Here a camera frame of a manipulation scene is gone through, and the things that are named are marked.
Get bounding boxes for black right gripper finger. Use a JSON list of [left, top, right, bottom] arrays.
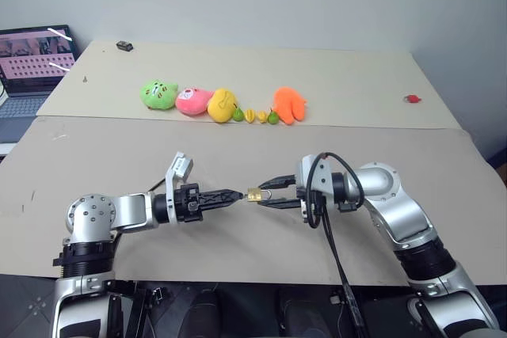
[[258, 173, 297, 191], [257, 197, 303, 211]]

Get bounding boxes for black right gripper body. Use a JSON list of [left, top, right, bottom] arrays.
[[292, 173, 316, 220]]

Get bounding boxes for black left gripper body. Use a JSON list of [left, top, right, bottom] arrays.
[[173, 182, 204, 224]]

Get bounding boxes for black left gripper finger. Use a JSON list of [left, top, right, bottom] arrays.
[[200, 188, 242, 203], [201, 197, 241, 212]]

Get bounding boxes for brass padlock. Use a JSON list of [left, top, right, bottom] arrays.
[[246, 186, 274, 204]]

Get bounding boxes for orange plush toy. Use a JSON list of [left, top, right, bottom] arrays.
[[272, 85, 308, 127]]

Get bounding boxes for yellow plush toy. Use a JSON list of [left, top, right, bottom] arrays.
[[207, 88, 240, 124]]

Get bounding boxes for pink plush toy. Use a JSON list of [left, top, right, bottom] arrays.
[[175, 86, 215, 118]]

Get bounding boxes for green plush toy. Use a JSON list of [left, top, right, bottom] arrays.
[[139, 78, 180, 112]]

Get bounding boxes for grey laptop computer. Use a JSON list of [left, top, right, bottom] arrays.
[[0, 24, 78, 145]]

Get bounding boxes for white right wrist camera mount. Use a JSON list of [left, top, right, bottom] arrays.
[[295, 154, 333, 225]]

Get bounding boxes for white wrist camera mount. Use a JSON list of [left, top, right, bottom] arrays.
[[295, 154, 333, 225], [164, 151, 195, 225]]

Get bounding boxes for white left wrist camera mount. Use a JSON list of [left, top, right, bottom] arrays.
[[164, 151, 195, 225]]

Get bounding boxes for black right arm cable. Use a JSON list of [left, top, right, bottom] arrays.
[[307, 151, 366, 338]]

